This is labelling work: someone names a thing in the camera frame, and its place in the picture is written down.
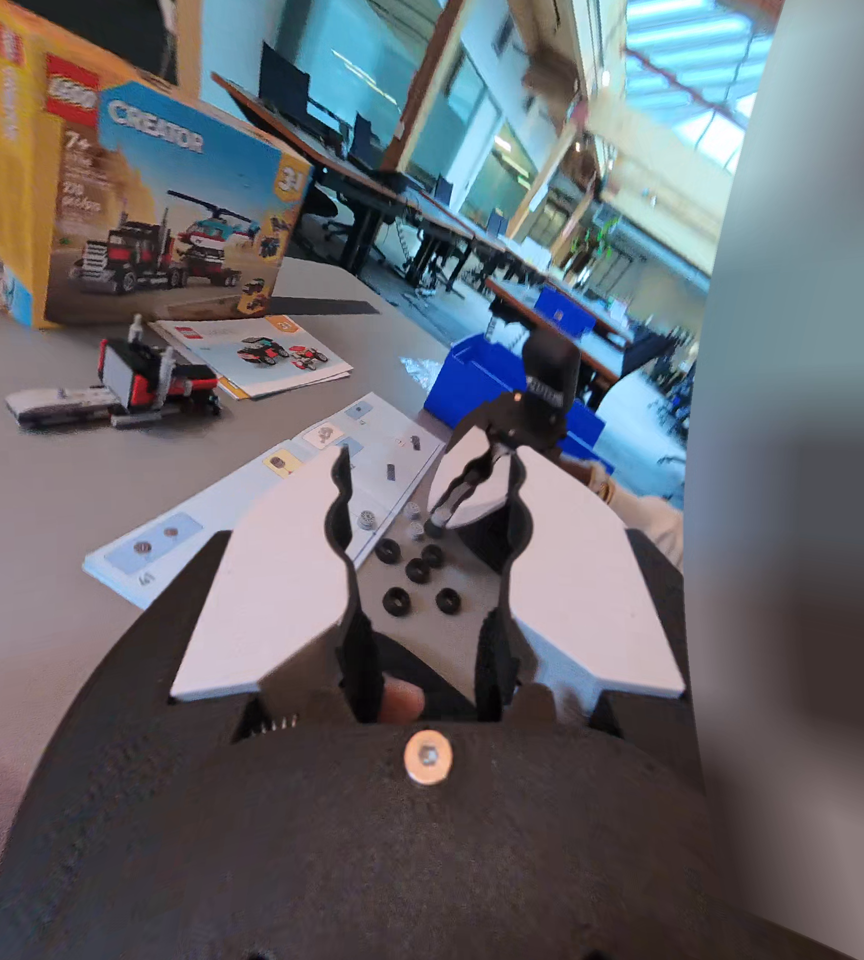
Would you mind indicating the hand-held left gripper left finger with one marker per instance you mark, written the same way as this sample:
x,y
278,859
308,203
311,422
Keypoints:
x,y
267,600

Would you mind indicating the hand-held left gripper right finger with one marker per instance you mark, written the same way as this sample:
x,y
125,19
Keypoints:
x,y
589,600

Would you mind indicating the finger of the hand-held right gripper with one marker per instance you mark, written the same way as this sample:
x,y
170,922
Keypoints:
x,y
458,465
488,495

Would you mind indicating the blue plastic object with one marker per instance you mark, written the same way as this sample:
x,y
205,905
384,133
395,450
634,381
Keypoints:
x,y
469,375

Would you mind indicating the black red lego truck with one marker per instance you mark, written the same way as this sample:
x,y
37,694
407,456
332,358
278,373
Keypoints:
x,y
139,375

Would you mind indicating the person's right forearm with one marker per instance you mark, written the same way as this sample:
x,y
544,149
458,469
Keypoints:
x,y
653,521

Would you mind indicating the large lego set box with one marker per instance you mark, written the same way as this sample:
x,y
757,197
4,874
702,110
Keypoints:
x,y
139,187

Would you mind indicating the person's left hand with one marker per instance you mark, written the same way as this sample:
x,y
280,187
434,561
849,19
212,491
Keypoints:
x,y
402,701

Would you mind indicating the flat clear plastic bag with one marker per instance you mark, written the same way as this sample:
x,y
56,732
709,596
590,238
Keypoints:
x,y
421,369

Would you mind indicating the open instruction booklet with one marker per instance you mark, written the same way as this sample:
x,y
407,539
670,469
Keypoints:
x,y
177,540

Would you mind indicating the blue plastic bin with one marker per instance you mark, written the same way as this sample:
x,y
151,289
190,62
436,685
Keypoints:
x,y
563,311

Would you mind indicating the green potted plant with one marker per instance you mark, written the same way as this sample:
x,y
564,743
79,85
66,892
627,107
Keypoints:
x,y
601,232

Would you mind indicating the closed instruction booklets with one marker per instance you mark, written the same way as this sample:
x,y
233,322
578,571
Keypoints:
x,y
252,360

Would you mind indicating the long office desk row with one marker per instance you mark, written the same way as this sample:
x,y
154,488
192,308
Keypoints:
x,y
417,210

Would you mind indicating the black board panel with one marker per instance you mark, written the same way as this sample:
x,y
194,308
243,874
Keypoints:
x,y
132,30

